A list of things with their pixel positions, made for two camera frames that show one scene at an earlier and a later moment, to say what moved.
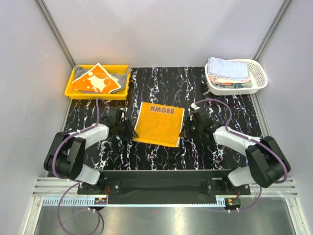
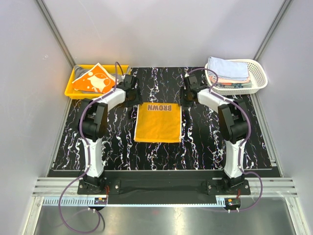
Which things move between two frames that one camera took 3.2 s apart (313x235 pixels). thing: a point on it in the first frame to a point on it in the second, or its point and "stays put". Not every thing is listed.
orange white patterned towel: x=98 y=80 stays put
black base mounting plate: x=168 y=183 stays put
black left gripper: x=130 y=133 to x=138 y=101
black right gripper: x=188 y=121 to x=183 y=102
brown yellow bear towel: x=159 y=124 stays put
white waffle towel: x=227 y=69 stays put
